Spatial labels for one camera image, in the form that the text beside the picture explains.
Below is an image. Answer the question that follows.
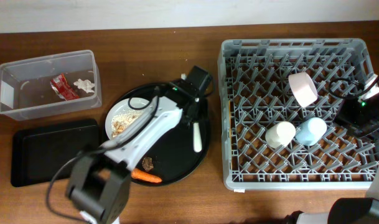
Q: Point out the white plastic fork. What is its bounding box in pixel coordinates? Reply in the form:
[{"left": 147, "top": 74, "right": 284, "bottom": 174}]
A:
[{"left": 193, "top": 123, "right": 202, "bottom": 152}]

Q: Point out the white paper cup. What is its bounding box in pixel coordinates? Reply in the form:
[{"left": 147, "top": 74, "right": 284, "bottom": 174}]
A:
[{"left": 265, "top": 121, "right": 296, "bottom": 149}]

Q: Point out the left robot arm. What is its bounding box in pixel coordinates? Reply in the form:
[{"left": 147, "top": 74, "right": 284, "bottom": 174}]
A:
[{"left": 60, "top": 79, "right": 208, "bottom": 223}]

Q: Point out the round black tray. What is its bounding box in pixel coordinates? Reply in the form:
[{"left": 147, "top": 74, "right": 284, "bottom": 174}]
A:
[{"left": 103, "top": 82, "right": 212, "bottom": 187}]

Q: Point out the brown food scrap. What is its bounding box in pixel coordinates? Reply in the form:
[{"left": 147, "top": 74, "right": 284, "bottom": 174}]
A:
[{"left": 142, "top": 157, "right": 154, "bottom": 172}]

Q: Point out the red crumpled wrapper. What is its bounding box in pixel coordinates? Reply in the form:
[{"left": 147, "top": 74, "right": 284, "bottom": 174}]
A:
[{"left": 50, "top": 73, "right": 80, "bottom": 101}]

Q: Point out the crumpled white tissue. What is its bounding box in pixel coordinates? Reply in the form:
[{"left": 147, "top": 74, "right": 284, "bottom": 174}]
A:
[{"left": 73, "top": 79, "right": 95, "bottom": 93}]

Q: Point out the wooden chopstick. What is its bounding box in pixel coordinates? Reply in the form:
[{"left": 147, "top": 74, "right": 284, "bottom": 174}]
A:
[{"left": 227, "top": 100, "right": 232, "bottom": 139}]

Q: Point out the grey dishwasher rack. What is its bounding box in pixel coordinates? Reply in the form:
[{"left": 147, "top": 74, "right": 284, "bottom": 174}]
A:
[{"left": 218, "top": 39, "right": 379, "bottom": 191}]

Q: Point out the clear plastic bin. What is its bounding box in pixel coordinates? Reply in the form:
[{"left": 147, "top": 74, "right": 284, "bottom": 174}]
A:
[{"left": 0, "top": 50, "right": 102, "bottom": 121}]

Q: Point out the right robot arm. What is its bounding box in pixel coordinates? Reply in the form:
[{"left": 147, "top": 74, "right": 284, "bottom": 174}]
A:
[{"left": 283, "top": 75, "right": 379, "bottom": 223}]

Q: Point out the grey plate with food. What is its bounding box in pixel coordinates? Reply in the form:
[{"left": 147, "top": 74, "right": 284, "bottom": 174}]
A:
[{"left": 105, "top": 98, "right": 149, "bottom": 139}]

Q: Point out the orange carrot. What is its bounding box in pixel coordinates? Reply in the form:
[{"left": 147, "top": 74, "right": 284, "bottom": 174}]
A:
[{"left": 131, "top": 168, "right": 162, "bottom": 184}]

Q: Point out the light blue cup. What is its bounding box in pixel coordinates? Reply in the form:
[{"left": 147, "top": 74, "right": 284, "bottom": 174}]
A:
[{"left": 295, "top": 118, "right": 327, "bottom": 146}]

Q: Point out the black rectangular tray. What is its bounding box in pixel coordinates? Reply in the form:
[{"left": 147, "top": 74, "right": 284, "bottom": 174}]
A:
[{"left": 11, "top": 119, "right": 100, "bottom": 187}]

